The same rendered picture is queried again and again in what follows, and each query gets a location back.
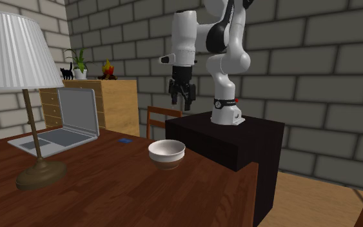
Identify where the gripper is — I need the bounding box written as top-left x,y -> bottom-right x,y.
168,65 -> 197,112

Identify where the wooden chair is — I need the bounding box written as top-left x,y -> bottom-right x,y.
146,106 -> 183,141

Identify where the white and brown bowl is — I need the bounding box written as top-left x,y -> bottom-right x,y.
148,139 -> 186,171

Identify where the light wooden chest of drawers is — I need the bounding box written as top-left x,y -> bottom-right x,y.
39,79 -> 141,137

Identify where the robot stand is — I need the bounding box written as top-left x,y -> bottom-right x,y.
164,110 -> 286,227

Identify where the campfire figure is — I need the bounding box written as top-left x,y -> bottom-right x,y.
97,59 -> 118,81

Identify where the green plant in white pot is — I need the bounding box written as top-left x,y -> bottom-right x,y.
64,47 -> 90,81

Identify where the grey laptop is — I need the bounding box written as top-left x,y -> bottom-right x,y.
7,87 -> 100,159

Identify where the black cat figure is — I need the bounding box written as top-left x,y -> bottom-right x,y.
59,61 -> 74,81

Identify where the brown wooden table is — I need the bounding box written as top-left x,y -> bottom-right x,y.
0,126 -> 259,227

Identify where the table lamp with white shade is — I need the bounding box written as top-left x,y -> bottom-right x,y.
0,9 -> 68,192

